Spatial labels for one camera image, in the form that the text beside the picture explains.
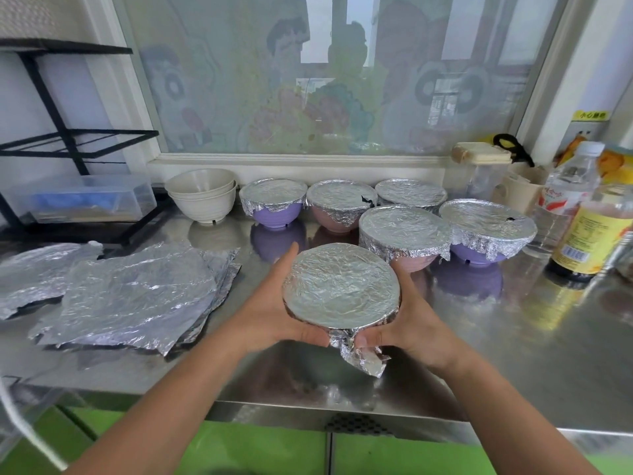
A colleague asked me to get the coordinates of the person's left hand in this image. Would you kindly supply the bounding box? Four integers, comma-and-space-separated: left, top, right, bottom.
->
231, 242, 330, 363

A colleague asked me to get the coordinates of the person's right hand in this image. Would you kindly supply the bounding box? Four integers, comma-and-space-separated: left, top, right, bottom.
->
353, 267, 476, 380

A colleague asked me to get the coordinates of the foil-covered bowl with flap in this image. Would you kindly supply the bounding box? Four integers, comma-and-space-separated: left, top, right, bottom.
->
281, 242, 402, 379

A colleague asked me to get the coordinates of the person's right forearm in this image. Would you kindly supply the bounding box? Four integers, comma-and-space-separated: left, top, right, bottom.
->
435, 350, 608, 475

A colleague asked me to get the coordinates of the person's left forearm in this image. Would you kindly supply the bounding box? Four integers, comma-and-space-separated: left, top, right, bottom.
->
65, 314, 258, 475

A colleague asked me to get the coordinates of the small foil-covered purple bowl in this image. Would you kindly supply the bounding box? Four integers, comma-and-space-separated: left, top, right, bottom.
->
240, 178, 309, 229

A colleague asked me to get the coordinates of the foil-covered pink bowl, torn foil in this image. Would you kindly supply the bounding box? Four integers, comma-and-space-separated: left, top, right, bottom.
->
306, 180, 379, 234

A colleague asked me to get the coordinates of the cream bowl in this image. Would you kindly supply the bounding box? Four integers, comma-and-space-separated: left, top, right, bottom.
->
164, 167, 237, 199
168, 185, 238, 226

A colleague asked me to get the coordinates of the large foil-covered purple bowl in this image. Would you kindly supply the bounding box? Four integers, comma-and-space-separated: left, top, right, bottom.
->
438, 199, 539, 266

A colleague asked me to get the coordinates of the clear container with beige lid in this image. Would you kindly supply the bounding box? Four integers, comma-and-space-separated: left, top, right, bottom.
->
451, 142, 513, 202

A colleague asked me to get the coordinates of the stack of aluminium foil sheets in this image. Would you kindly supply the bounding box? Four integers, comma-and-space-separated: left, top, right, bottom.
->
28, 243, 242, 360

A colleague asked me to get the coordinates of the beige plastic cup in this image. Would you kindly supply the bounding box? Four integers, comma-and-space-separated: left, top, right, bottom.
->
501, 165, 554, 216

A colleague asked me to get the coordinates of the green cabinet door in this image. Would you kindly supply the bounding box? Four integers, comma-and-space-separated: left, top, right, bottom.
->
330, 432, 633, 475
47, 404, 330, 475

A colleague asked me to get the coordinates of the black and yellow object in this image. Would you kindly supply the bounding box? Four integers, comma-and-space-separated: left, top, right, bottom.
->
491, 133, 536, 168

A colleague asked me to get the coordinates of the clear plastic water bottle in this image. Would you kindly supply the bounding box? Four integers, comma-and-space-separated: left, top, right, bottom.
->
526, 140, 607, 259

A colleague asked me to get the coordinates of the dark sauce bottle, yellow label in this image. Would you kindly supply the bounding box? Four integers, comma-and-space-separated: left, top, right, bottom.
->
548, 182, 633, 283

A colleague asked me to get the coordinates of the window with cartoon film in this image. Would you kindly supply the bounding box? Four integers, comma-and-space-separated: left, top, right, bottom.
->
81, 0, 601, 184

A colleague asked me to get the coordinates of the clear plastic storage box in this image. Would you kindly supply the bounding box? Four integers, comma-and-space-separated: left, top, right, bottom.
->
9, 174, 157, 225

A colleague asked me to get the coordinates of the orange packet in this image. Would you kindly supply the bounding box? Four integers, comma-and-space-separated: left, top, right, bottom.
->
555, 135, 589, 168

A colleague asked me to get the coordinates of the yellow snack packet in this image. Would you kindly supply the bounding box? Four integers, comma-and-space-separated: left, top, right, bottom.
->
597, 144, 633, 187

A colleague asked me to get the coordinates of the single crumpled aluminium foil sheet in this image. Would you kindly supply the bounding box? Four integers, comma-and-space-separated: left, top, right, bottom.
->
0, 241, 104, 321

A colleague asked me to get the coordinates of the black metal rack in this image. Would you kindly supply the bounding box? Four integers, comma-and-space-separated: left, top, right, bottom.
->
0, 38, 171, 246

